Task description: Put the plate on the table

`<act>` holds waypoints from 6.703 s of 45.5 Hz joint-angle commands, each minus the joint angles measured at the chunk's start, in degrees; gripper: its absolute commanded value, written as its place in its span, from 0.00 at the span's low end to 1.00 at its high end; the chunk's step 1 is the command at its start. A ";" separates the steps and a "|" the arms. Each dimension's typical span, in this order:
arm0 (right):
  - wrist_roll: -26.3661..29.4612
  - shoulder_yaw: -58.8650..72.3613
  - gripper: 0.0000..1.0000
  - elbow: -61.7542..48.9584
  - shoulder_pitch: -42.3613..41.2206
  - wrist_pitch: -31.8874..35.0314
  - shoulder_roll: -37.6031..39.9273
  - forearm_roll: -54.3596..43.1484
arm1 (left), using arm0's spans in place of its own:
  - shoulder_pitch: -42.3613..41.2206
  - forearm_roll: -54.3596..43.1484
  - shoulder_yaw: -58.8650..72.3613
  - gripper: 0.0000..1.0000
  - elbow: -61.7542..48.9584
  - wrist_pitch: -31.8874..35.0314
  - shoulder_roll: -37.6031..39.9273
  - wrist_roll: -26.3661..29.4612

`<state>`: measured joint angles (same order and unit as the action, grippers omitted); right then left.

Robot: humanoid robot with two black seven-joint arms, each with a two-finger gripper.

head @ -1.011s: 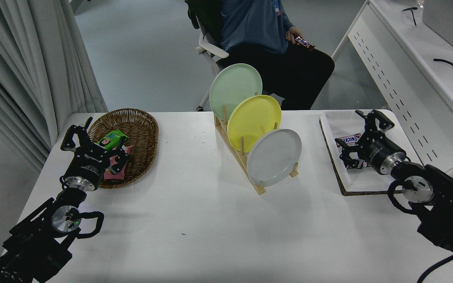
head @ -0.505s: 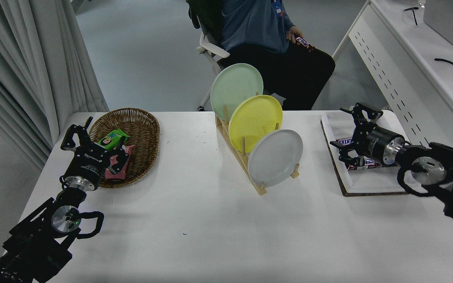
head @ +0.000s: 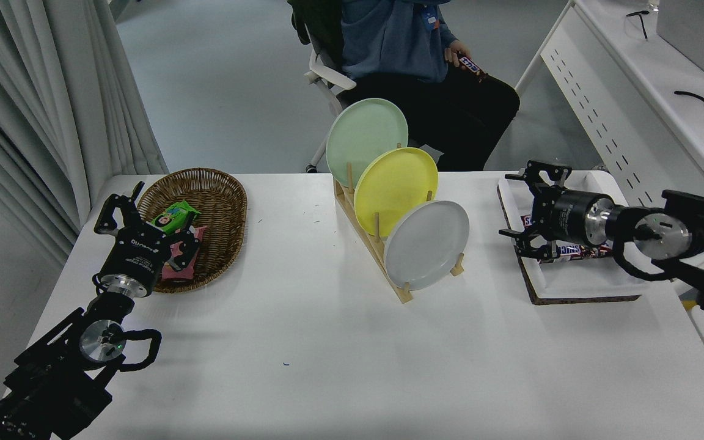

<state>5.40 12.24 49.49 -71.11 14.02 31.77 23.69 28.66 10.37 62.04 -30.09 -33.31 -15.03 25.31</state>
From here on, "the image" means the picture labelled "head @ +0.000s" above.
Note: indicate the black glasses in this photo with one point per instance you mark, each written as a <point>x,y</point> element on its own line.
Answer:
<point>640,21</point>

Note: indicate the white tray with cork base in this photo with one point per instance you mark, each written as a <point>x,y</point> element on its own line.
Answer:
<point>578,278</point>

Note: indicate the pale green plate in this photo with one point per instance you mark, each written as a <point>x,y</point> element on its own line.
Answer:
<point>361,134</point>

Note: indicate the small snack bar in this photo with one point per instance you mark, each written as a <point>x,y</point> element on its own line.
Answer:
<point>473,66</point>

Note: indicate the white chair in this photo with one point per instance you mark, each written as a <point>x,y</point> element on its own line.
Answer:
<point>322,79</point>

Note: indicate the pink snack pack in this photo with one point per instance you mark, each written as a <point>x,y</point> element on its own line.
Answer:
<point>196,235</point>

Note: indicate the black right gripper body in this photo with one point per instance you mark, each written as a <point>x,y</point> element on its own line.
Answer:
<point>566,217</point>

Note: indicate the grey plate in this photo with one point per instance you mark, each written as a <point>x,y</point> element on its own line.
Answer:
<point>426,245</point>

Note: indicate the green snack pack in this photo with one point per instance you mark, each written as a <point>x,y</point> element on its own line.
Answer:
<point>175,216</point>

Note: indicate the Snickers bar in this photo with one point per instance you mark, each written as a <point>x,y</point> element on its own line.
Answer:
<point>578,252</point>
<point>527,220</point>

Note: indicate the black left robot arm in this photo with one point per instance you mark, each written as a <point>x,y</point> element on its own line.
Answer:
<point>52,379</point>

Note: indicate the brown wicker basket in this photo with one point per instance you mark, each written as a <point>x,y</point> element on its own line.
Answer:
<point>220,201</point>

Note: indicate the white perforated desk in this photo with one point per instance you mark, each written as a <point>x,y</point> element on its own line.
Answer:
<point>621,110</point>

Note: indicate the silver laptop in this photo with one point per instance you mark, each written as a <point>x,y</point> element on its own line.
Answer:
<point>694,33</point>

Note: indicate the wooden plate rack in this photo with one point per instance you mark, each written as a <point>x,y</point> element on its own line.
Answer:
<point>396,282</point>

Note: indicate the white curtain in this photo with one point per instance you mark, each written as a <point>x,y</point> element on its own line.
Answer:
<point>40,91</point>

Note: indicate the person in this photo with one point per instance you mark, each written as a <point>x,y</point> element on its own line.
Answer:
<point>388,49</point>

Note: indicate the person's left hand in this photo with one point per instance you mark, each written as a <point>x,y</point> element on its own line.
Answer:
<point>457,52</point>

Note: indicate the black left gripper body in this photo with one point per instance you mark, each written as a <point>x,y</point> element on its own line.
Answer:
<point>138,256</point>

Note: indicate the yellow plate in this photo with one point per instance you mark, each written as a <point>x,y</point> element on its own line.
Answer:
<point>392,186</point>

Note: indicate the dark jacket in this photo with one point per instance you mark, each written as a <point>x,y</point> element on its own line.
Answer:
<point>321,24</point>

